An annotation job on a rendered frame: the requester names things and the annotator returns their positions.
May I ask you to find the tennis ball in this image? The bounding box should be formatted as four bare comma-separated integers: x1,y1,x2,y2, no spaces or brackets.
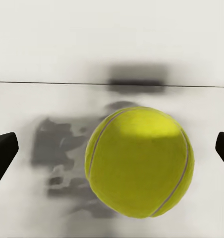
85,106,195,219

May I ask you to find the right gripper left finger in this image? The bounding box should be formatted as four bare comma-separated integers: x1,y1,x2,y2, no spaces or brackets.
0,132,19,180

